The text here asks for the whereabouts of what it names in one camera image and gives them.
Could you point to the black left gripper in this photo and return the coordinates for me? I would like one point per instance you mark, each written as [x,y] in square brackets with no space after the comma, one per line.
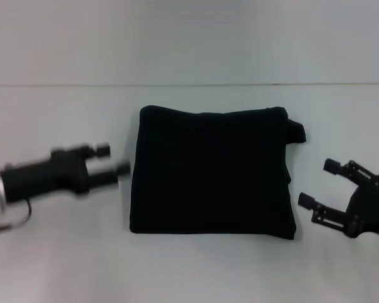
[47,176]

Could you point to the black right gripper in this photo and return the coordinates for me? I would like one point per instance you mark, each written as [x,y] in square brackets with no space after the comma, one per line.
[369,211]

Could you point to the black shirt with FREE print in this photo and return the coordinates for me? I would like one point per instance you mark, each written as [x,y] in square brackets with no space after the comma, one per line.
[214,173]

